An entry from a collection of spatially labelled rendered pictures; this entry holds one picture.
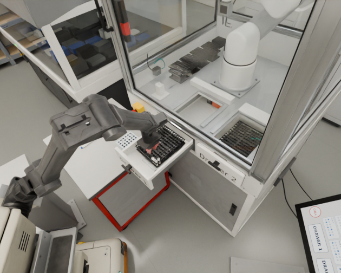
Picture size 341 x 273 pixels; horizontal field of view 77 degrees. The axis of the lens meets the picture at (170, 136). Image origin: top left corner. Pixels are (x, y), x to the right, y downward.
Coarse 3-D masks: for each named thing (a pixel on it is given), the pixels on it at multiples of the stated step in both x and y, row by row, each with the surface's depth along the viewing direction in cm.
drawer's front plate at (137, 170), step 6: (120, 150) 116; (120, 156) 118; (126, 156) 114; (126, 162) 117; (132, 162) 111; (132, 168) 114; (138, 168) 108; (138, 174) 112; (144, 174) 106; (150, 180) 105; (150, 186) 109
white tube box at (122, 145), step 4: (124, 136) 140; (128, 136) 139; (132, 136) 139; (136, 136) 139; (120, 140) 139; (124, 140) 139; (128, 140) 137; (132, 140) 137; (116, 144) 138; (120, 144) 138; (124, 144) 136; (128, 144) 135; (120, 148) 138
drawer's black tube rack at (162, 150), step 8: (160, 128) 128; (168, 128) 128; (168, 136) 123; (176, 136) 123; (160, 144) 121; (168, 144) 120; (176, 144) 120; (184, 144) 124; (152, 152) 117; (160, 152) 117; (168, 152) 120; (160, 160) 114
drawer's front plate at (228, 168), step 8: (200, 144) 115; (200, 152) 117; (208, 152) 111; (208, 160) 116; (224, 160) 107; (224, 168) 109; (232, 168) 104; (224, 176) 113; (232, 176) 107; (240, 176) 102; (240, 184) 106
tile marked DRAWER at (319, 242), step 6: (312, 228) 78; (318, 228) 76; (312, 234) 77; (318, 234) 76; (312, 240) 76; (318, 240) 75; (324, 240) 73; (312, 246) 75; (318, 246) 74; (324, 246) 73; (318, 252) 73; (324, 252) 72
